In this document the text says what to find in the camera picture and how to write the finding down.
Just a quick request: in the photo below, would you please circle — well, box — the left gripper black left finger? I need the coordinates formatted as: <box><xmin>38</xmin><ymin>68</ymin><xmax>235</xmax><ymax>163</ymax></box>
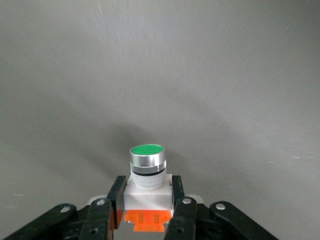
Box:
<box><xmin>0</xmin><ymin>175</ymin><xmax>127</xmax><ymax>240</ymax></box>

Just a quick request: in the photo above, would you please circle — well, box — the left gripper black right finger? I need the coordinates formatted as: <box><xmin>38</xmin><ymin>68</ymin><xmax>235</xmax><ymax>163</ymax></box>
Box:
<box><xmin>163</xmin><ymin>175</ymin><xmax>278</xmax><ymax>240</ymax></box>

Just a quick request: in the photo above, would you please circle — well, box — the green button with orange base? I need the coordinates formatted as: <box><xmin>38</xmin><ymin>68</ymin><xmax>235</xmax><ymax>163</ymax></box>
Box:
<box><xmin>123</xmin><ymin>143</ymin><xmax>175</xmax><ymax>233</ymax></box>

